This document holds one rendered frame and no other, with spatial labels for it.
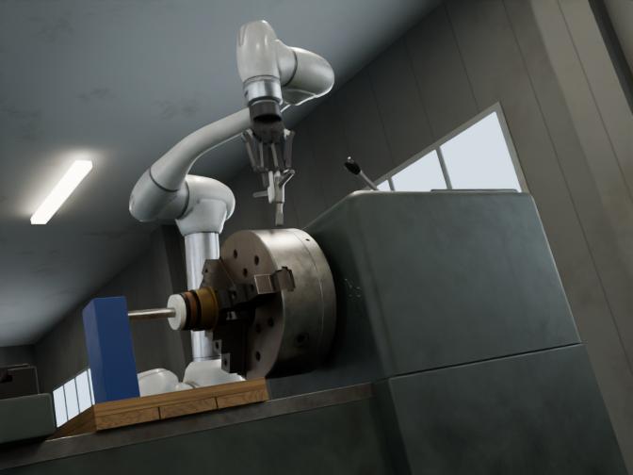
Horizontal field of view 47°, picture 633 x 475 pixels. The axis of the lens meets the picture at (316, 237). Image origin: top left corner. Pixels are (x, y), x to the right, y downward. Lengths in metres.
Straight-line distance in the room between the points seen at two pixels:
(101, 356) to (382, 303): 0.53
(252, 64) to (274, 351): 0.70
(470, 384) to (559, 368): 0.28
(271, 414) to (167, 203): 0.95
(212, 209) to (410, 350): 0.93
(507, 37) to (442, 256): 3.20
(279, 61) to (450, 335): 0.76
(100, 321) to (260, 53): 0.76
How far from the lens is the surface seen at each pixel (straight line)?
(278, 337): 1.40
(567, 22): 4.23
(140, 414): 1.19
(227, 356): 1.51
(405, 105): 5.14
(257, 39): 1.78
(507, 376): 1.59
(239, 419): 1.27
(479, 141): 4.64
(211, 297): 1.44
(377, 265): 1.44
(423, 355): 1.45
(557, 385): 1.70
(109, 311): 1.36
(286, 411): 1.31
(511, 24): 4.66
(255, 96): 1.73
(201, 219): 2.14
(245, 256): 1.50
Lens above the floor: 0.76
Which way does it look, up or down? 16 degrees up
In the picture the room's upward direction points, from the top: 13 degrees counter-clockwise
